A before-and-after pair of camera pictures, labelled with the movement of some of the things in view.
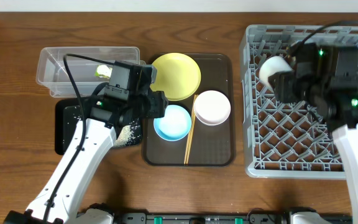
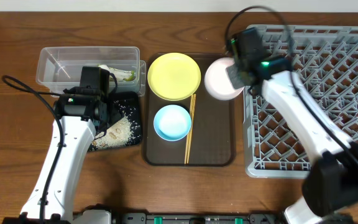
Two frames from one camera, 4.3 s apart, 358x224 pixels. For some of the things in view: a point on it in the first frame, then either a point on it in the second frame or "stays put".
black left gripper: x=159 y=104 -> x=111 y=111
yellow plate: x=178 y=76 stays put
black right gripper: x=284 y=88 -> x=234 y=74
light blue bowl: x=175 y=125 stays put
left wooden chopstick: x=192 y=107 stays put
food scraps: x=103 y=71 -> x=120 y=74
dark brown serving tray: x=211 y=145 stays put
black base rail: x=143 y=218 stays put
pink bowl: x=212 y=107 -> x=217 y=81
